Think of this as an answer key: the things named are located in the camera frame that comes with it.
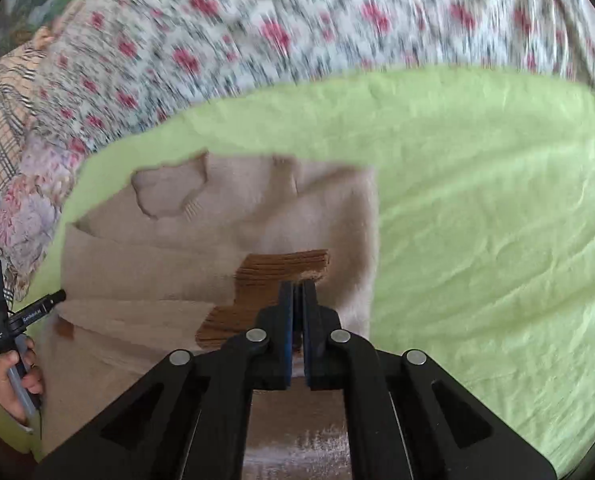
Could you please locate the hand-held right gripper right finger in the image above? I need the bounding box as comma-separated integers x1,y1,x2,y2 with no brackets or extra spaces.
301,280,559,480

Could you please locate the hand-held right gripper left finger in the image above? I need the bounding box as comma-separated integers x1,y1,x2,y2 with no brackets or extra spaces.
32,281,295,480

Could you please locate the beige knitted sweater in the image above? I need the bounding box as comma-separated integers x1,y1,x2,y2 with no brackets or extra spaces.
40,152,381,480

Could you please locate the person's left hand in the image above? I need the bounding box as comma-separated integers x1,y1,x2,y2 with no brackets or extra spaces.
0,349,44,419

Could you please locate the lilac floral pillow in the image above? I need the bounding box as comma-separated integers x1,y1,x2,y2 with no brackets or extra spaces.
0,135,87,302

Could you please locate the light green bed sheet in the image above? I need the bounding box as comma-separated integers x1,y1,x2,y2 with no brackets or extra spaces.
0,66,595,480

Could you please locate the yellow framed painting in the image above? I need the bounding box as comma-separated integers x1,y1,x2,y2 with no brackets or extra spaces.
0,0,85,78

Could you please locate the red floral white quilt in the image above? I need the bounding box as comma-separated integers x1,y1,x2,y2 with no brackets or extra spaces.
24,0,595,161

